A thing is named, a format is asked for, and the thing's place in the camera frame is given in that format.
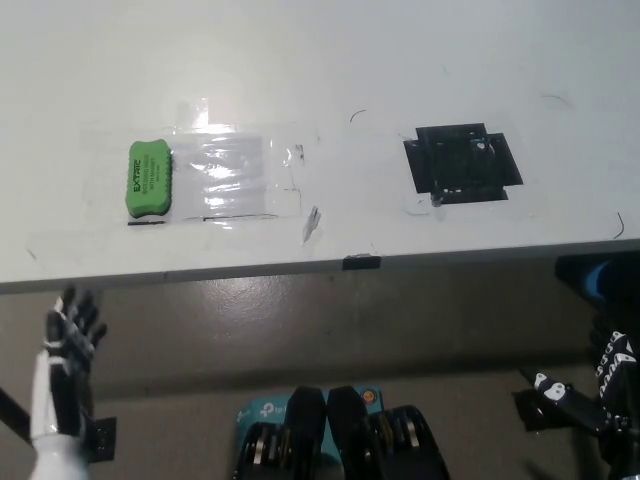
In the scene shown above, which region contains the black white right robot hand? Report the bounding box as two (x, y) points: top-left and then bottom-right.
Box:
(518, 324), (640, 480)

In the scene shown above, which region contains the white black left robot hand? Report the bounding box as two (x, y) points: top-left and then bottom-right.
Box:
(29, 283), (109, 480)

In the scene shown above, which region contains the green whiteboard eraser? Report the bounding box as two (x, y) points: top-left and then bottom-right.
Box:
(123, 138), (175, 220)

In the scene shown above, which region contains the black blue object under desk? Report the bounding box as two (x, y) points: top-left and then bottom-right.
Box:
(554, 253), (640, 304)

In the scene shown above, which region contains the black tape patch on desk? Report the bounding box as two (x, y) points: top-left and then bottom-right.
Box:
(402, 123), (524, 205)

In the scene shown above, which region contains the black floor tape patch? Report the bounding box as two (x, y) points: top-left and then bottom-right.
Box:
(79, 417), (119, 461)
(512, 387), (601, 434)

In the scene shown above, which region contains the black diagonal floor strip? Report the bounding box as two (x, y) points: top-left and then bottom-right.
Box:
(0, 387), (33, 444)

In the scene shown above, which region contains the small black edge tape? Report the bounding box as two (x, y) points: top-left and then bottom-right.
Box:
(343, 253), (382, 272)

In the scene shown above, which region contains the small clear tape scrap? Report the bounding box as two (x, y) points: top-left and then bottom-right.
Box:
(301, 205), (322, 245)

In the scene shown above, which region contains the large clear tape sheet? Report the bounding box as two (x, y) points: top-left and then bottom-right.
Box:
(169, 132), (306, 221)

